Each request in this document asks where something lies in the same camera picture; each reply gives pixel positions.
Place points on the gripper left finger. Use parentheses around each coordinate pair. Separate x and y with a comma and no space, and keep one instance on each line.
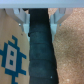
(22,16)

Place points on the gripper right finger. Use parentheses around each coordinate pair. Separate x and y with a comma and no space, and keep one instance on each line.
(56,16)

